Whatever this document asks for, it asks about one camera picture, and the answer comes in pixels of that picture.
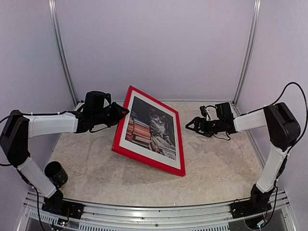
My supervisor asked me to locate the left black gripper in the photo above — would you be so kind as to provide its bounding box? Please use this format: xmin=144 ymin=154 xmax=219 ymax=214
xmin=93 ymin=102 xmax=129 ymax=128

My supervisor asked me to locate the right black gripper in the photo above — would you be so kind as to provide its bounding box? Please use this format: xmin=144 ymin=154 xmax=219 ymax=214
xmin=185 ymin=116 xmax=224 ymax=137

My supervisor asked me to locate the white photo mat board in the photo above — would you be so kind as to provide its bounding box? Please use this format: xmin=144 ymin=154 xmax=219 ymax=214
xmin=118 ymin=90 xmax=181 ymax=170

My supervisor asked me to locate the cat and books photo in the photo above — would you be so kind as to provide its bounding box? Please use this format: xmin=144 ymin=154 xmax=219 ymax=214
xmin=125 ymin=96 xmax=177 ymax=160

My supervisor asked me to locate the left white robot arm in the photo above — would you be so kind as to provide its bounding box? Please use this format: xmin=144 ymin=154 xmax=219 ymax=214
xmin=0 ymin=103 xmax=129 ymax=214

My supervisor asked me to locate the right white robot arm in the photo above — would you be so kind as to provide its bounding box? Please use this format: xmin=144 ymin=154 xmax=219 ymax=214
xmin=185 ymin=102 xmax=301 ymax=193

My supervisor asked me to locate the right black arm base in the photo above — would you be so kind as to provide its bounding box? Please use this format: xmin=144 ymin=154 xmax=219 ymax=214
xmin=230 ymin=184 xmax=274 ymax=219

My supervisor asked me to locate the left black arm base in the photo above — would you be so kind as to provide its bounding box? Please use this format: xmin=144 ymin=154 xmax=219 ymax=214
xmin=42 ymin=189 xmax=84 ymax=219

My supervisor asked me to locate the black cylindrical cup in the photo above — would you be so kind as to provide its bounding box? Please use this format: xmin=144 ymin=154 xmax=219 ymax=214
xmin=44 ymin=161 xmax=68 ymax=189

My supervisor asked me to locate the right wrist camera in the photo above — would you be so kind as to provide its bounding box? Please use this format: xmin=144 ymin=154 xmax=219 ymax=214
xmin=200 ymin=103 xmax=234 ymax=122

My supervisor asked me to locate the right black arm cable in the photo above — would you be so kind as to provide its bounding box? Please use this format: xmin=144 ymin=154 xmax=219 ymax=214
xmin=274 ymin=82 xmax=307 ymax=152

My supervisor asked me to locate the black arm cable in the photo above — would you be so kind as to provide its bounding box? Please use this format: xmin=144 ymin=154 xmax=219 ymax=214
xmin=274 ymin=82 xmax=307 ymax=152
xmin=0 ymin=113 xmax=15 ymax=167

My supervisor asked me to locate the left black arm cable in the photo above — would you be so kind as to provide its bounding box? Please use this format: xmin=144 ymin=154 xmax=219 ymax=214
xmin=0 ymin=113 xmax=15 ymax=167

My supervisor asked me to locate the aluminium front rail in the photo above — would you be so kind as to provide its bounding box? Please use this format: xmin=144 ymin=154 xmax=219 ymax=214
xmin=15 ymin=190 xmax=296 ymax=231

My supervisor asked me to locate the left aluminium post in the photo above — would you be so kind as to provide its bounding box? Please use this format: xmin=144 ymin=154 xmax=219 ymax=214
xmin=48 ymin=0 xmax=78 ymax=106

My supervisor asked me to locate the aluminium post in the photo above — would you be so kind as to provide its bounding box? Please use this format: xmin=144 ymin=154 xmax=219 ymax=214
xmin=48 ymin=0 xmax=78 ymax=106
xmin=232 ymin=0 xmax=261 ymax=106

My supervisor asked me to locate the right aluminium post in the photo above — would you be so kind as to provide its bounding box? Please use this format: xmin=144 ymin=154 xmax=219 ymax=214
xmin=232 ymin=0 xmax=261 ymax=106

